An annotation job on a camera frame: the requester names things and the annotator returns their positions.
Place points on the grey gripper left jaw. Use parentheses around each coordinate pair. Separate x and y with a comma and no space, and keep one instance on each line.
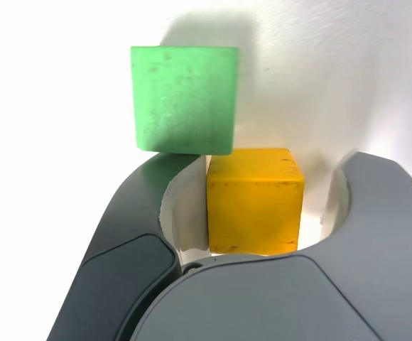
(128,248)

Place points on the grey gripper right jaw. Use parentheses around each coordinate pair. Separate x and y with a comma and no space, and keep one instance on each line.
(280,302)

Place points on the yellow cube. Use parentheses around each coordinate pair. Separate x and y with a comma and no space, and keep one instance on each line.
(255,209)

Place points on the green cube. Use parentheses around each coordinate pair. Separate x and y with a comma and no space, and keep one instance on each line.
(184,99)

